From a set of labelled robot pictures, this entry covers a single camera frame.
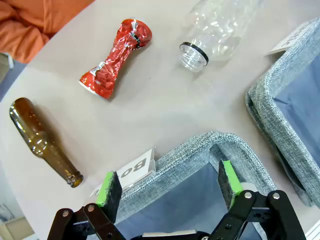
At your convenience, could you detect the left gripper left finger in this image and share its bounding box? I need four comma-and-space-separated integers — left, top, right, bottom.
46, 171, 127, 240

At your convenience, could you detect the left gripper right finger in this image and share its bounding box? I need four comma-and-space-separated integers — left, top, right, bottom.
208, 159, 308, 240

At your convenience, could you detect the brown glass bottle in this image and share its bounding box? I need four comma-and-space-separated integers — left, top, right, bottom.
9, 97, 85, 189

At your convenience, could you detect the crushed red can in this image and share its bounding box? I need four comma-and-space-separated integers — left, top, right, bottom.
78, 17, 153, 101

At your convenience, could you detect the clear plastic bottle black ring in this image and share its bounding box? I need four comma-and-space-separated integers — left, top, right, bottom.
178, 0, 266, 73

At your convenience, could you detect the grey fabric basket bottle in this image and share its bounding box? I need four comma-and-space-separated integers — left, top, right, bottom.
113, 131, 277, 240

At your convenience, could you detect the grey fabric basket plastic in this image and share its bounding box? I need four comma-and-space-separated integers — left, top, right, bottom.
244, 17, 320, 208

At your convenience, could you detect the white Bottle label sign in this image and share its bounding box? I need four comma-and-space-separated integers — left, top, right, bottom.
89, 147, 157, 198

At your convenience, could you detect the white Plastic label sign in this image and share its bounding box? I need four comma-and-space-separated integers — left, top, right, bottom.
266, 18, 316, 56

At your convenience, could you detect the person in orange hoodie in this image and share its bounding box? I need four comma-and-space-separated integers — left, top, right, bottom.
0, 0, 97, 65

